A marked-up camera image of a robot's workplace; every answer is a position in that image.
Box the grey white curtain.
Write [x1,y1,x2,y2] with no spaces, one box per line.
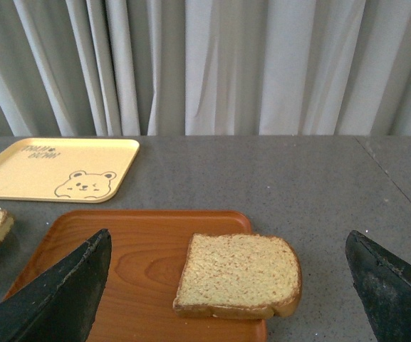
[0,1,411,136]

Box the yellow bear tray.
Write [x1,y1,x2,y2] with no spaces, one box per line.
[0,138,140,203]

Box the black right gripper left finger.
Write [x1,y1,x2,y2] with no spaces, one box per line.
[0,229,112,341]

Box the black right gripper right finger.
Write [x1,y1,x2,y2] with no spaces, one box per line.
[345,230,411,341]

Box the brown wooden tray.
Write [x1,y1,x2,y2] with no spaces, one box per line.
[9,209,267,341]

